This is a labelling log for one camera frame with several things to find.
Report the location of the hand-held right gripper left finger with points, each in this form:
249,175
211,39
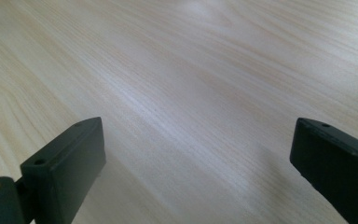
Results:
65,168

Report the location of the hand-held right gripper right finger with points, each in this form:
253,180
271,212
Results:
335,165

